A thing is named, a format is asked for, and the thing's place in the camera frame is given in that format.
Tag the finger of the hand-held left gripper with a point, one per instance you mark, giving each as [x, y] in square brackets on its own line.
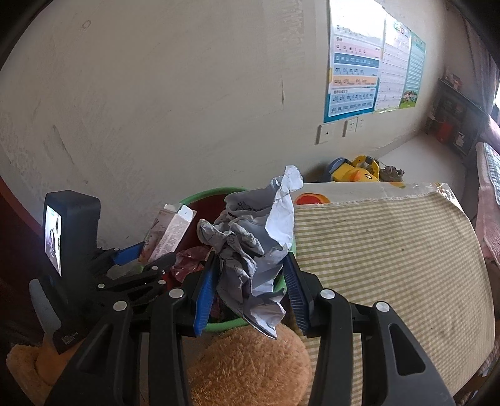
[129, 253]
[132, 283]

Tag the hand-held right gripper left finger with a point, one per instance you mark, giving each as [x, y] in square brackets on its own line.
[205, 300]

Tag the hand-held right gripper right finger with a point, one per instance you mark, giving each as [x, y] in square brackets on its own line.
[296, 300]

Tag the pink white drink carton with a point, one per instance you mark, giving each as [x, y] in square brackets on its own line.
[172, 230]

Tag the grey paper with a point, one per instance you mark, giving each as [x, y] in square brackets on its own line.
[250, 250]

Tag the green basin red inside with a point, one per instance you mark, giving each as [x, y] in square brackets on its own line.
[207, 218]

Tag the red crumpled wrapper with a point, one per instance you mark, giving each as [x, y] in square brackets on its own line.
[189, 262]

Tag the green striped table mat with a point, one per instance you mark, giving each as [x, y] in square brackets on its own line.
[382, 265]

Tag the yellow toy truck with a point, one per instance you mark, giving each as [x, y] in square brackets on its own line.
[357, 171]

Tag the pink quilted bedspread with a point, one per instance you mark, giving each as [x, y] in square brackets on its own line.
[489, 220]

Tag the red container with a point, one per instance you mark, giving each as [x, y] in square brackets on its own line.
[444, 132]

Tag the blue patchwork quilt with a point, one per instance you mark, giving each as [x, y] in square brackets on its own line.
[490, 164]

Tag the black shelf rack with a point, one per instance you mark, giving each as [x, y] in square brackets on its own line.
[453, 105]

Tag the purple pillow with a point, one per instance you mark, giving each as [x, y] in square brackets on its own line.
[492, 130]

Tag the pink curtain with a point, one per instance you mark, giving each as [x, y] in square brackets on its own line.
[484, 62]

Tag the white wall switch plate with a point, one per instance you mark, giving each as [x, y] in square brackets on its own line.
[325, 134]

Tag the small white wall socket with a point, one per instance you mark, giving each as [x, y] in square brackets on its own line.
[360, 122]

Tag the blue alphabet wall poster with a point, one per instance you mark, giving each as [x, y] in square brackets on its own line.
[351, 101]

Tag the pink chart wall poster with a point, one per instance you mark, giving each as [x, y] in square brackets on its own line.
[390, 78]

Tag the teal chart wall poster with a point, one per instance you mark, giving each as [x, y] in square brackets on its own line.
[414, 70]

